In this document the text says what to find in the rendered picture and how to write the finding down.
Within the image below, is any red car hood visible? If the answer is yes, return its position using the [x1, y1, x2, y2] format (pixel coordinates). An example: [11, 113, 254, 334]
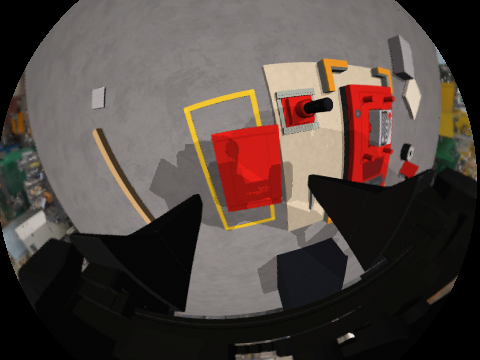
[211, 124, 281, 212]

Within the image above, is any yellow rectangular frame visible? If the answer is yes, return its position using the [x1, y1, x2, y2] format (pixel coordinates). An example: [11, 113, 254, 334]
[183, 89, 275, 231]

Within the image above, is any tan flat bar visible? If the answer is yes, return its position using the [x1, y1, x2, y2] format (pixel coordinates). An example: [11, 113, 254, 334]
[92, 128, 155, 224]

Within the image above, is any beige square slab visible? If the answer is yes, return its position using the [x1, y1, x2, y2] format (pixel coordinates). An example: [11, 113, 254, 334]
[401, 79, 421, 120]

